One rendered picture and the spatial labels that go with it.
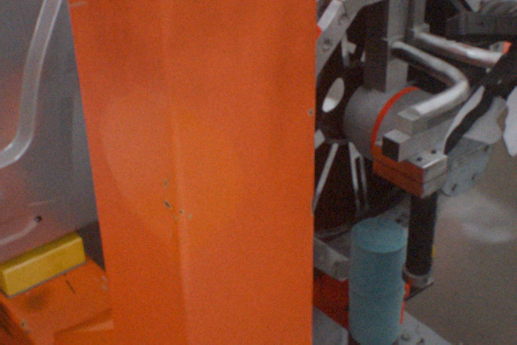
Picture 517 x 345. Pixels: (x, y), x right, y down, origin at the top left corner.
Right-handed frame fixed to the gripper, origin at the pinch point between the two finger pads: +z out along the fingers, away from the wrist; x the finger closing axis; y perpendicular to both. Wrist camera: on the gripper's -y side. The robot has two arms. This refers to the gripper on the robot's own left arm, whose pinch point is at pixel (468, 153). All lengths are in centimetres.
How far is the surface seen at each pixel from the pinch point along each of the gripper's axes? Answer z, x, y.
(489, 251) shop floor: -15, 136, 84
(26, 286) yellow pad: 43, 49, -32
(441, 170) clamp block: -0.1, 15.0, 4.8
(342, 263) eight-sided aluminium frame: 15, 49, 12
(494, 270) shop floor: -10, 129, 84
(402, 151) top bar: 0.7, 14.4, -1.5
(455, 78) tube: -13.2, 19.6, 2.2
